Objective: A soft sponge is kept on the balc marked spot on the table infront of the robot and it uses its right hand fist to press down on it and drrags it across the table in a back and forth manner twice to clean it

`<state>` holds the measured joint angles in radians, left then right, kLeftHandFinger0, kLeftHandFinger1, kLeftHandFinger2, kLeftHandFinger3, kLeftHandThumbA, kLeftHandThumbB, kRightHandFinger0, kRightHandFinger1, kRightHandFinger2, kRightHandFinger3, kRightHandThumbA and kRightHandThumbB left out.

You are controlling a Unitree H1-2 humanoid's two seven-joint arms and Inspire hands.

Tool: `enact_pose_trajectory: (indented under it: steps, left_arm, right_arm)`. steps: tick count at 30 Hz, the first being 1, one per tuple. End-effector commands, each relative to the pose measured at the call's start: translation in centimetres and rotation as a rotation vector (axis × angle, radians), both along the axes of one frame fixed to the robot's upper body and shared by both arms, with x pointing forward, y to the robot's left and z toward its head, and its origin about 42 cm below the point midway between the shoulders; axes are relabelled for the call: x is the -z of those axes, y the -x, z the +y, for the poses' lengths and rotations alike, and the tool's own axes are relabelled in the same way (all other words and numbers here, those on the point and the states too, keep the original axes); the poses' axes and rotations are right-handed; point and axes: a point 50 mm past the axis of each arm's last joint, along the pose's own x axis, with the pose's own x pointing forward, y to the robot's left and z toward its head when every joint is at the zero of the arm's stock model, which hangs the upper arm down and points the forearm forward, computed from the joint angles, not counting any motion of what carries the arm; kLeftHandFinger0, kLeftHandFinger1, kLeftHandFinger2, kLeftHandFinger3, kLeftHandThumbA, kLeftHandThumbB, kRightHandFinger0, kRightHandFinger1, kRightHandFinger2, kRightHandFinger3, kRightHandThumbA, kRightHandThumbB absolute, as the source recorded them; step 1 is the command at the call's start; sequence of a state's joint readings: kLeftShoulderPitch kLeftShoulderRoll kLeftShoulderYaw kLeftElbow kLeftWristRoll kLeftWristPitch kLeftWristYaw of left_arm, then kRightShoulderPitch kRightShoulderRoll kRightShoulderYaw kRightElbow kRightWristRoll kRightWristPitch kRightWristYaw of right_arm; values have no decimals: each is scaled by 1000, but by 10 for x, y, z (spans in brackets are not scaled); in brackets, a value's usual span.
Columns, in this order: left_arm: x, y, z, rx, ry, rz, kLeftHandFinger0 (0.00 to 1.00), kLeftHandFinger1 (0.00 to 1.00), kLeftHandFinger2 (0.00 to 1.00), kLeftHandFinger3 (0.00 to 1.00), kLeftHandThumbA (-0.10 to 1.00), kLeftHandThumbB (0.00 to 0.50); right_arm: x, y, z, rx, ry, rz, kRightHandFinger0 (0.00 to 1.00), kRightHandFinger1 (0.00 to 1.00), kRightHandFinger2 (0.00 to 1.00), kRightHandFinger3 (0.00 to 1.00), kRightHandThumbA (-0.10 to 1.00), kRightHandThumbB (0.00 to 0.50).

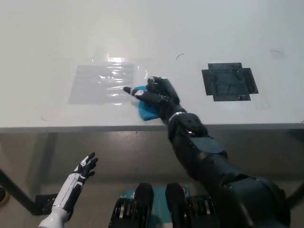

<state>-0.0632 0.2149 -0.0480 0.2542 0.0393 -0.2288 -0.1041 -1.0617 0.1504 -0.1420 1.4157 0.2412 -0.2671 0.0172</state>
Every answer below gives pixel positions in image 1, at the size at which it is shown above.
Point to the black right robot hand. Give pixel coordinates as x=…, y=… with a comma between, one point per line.
x=164, y=95

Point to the clear plastic sheet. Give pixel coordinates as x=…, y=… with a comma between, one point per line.
x=99, y=85

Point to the black tape patch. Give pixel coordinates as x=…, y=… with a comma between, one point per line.
x=228, y=82

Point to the blue wavy sponge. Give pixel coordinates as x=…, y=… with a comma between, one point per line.
x=148, y=111

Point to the black and teal robot body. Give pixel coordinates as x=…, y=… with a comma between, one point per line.
x=152, y=209

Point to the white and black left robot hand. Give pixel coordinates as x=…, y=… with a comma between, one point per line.
x=73, y=183

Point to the yellow tape roll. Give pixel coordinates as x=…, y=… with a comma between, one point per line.
x=4, y=197

